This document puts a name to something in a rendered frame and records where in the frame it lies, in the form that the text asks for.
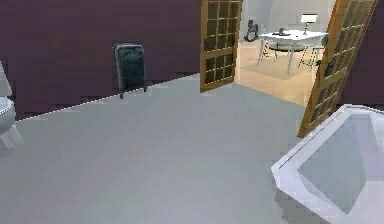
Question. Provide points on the grey round rug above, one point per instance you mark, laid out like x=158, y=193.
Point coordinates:
x=286, y=46

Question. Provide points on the dark green towel rack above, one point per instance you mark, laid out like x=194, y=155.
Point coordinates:
x=130, y=66

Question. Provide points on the white toilet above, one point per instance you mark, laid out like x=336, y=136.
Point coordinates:
x=4, y=113

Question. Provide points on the small dark object on table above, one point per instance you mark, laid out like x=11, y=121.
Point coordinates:
x=282, y=32

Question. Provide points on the dark rocking horse toy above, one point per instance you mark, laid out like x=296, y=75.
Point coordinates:
x=250, y=31

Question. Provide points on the white table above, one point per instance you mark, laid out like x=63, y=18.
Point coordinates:
x=293, y=36

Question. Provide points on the white desk lamp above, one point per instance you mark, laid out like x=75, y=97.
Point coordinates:
x=308, y=20

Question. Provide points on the white bathtub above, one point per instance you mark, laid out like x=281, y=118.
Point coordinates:
x=333, y=166

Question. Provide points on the brown lattice room door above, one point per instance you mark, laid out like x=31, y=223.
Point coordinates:
x=336, y=66
x=220, y=43

